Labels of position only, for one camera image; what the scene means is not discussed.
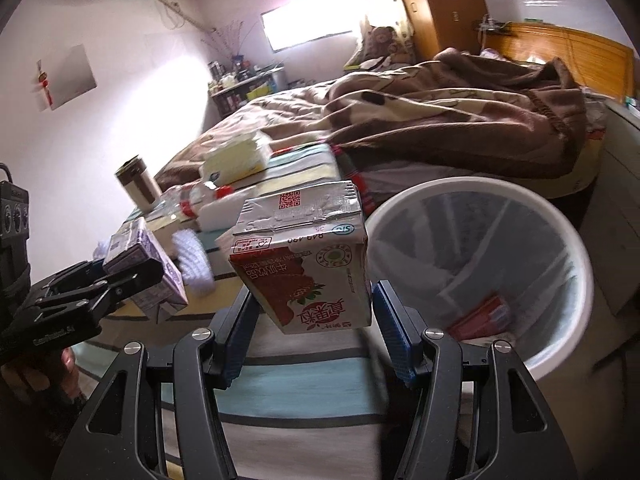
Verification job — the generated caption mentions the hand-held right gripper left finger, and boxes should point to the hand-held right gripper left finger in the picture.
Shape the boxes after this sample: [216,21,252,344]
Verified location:
[50,285,261,480]

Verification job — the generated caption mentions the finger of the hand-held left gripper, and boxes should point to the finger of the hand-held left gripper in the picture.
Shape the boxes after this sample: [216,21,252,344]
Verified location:
[31,259,109,302]
[35,257,167,327]

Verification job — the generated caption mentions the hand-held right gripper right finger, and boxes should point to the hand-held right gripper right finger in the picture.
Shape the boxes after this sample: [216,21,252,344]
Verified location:
[372,280,583,480]

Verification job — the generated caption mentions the purple drink carton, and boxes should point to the purple drink carton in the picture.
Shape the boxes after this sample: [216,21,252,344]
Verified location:
[102,216,190,326]

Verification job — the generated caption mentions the clear red-capped plastic bottle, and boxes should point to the clear red-capped plastic bottle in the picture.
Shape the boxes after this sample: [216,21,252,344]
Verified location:
[150,184,236,226]

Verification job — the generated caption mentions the red and white drink carton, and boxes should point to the red and white drink carton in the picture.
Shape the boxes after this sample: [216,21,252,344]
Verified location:
[216,180,373,336]

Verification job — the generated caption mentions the white trash bin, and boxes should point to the white trash bin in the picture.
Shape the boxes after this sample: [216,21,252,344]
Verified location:
[362,176,596,383]

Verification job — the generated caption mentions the person's left hand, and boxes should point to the person's left hand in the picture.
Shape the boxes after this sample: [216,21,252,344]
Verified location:
[0,347,83,411]

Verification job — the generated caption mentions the striped bed sheet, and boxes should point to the striped bed sheet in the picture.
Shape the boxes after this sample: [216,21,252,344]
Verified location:
[65,142,481,480]

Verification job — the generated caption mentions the flattened red carton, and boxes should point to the flattened red carton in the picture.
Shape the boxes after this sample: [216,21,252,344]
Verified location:
[446,295,513,343]

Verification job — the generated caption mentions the brown and white tumbler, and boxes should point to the brown and white tumbler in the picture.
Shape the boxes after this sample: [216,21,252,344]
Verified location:
[115,156,163,209]

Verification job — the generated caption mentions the white tissue pack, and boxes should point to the white tissue pack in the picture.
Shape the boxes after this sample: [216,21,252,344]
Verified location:
[200,130,273,183]

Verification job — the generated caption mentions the cluttered shelf unit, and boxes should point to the cluttered shelf unit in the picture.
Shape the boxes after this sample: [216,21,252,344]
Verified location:
[207,62,288,116]

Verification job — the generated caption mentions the brown patterned blanket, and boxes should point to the brown patterned blanket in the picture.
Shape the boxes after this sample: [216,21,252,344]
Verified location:
[155,47,601,201]

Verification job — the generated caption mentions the dried branches in vase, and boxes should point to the dried branches in vase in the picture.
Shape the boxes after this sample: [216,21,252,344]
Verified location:
[200,20,251,58]

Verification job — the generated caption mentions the air conditioner pipe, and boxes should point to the air conditioner pipe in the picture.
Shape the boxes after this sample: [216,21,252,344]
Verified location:
[155,0,216,33]

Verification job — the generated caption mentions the white nightstand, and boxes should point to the white nightstand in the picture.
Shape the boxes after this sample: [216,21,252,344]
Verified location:
[580,100,640,341]

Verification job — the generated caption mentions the bright window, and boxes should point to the bright window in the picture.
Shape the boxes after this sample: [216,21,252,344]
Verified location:
[261,2,366,53]

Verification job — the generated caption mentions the brown teddy bear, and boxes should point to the brown teddy bear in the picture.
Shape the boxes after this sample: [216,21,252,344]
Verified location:
[362,25,401,58]

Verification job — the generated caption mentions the wooden wardrobe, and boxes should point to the wooden wardrobe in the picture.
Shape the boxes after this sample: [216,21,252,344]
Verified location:
[387,0,488,61]

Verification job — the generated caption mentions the wooden headboard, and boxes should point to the wooden headboard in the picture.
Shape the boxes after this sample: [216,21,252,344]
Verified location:
[487,21,636,101]

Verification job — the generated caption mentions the white wall paper sheet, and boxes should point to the white wall paper sheet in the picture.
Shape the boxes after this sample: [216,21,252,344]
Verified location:
[36,44,97,111]

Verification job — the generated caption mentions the power strip with cables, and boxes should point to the power strip with cables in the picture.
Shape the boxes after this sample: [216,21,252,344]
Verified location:
[472,15,511,36]

